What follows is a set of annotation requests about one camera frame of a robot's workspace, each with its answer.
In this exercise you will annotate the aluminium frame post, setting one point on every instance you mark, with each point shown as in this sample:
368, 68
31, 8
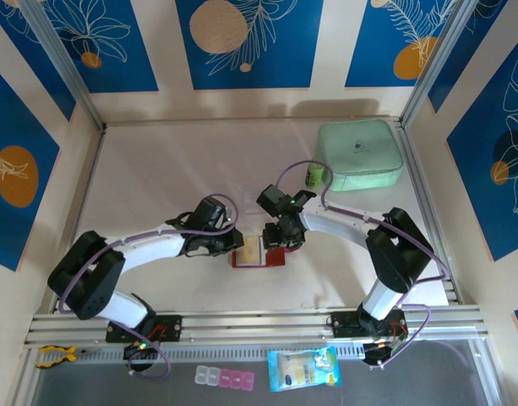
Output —
70, 72
435, 63

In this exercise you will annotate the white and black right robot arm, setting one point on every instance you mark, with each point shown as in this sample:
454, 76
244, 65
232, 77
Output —
334, 226

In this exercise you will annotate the white and pink pill organizer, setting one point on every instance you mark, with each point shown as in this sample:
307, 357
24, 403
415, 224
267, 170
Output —
225, 377

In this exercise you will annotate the aluminium side rail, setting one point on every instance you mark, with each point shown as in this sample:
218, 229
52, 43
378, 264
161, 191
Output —
88, 182
414, 160

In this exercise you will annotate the black controller board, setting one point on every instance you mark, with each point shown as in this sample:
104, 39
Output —
138, 351
377, 353

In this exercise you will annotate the blue and white snack packet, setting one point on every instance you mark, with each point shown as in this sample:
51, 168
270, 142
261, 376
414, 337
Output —
301, 370

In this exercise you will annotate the mint green zip pouch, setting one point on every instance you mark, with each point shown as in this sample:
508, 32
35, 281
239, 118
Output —
360, 144

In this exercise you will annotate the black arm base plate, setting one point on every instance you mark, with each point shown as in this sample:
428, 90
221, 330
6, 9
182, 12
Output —
170, 327
343, 325

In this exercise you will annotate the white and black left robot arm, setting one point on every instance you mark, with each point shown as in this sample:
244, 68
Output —
157, 251

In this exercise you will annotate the small green bottle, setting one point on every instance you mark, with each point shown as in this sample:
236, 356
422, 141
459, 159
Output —
314, 175

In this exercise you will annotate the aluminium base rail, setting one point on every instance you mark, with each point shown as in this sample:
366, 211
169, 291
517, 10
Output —
250, 325

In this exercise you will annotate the red leather card holder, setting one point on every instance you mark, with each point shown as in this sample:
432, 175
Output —
275, 259

